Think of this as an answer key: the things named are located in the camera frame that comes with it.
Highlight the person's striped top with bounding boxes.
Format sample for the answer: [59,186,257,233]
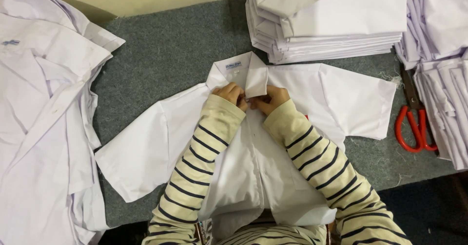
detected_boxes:
[197,219,330,245]

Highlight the red-handled scissors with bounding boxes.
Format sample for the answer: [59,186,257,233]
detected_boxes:
[394,68,439,153]

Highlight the person's left hand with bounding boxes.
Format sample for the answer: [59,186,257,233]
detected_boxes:
[212,82,249,113]

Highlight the white short-sleeved shirt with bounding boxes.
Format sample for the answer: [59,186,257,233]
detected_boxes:
[94,51,398,238]

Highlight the stack of folded white shirts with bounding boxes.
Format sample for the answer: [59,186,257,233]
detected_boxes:
[245,0,409,65]

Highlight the person's right hand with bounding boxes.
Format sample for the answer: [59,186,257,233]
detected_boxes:
[250,85,291,116]

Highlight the leaning pile of white shirts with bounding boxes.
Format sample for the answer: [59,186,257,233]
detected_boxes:
[394,0,468,171]

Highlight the heap of unfolded white shirts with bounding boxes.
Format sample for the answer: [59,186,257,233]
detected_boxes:
[0,0,126,245]

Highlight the grey felt table cover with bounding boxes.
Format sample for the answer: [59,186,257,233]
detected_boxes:
[89,0,461,228]

